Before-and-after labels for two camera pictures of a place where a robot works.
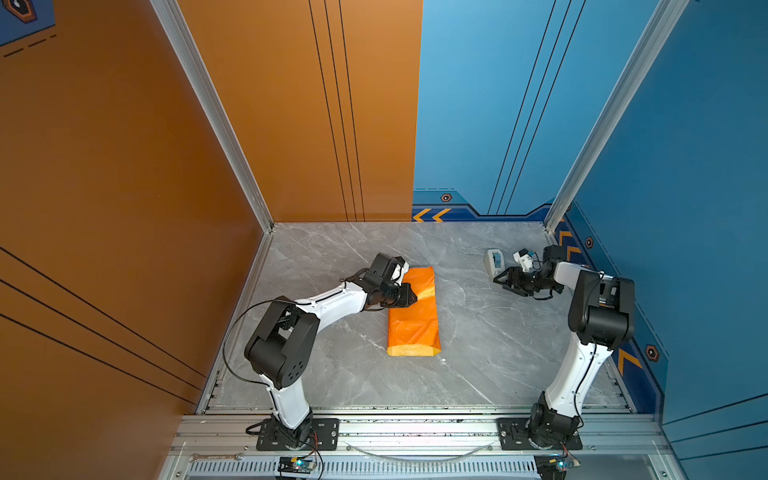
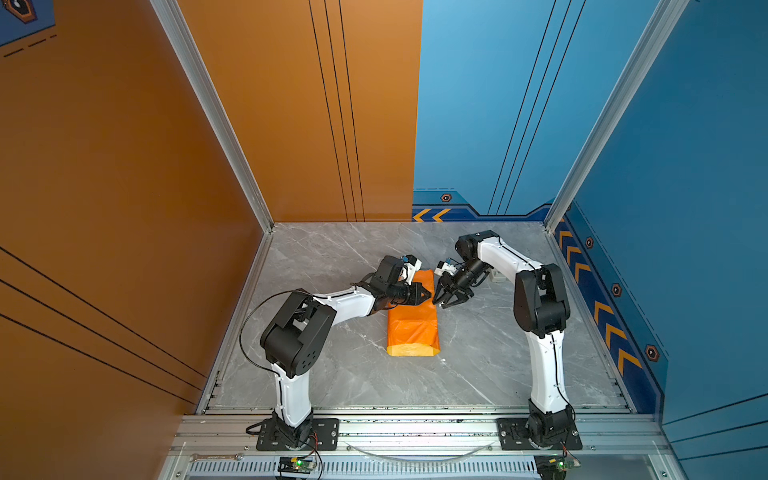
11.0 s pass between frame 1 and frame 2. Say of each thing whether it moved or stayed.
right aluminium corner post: stayed
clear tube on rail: stayed
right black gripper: moved
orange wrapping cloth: stayed
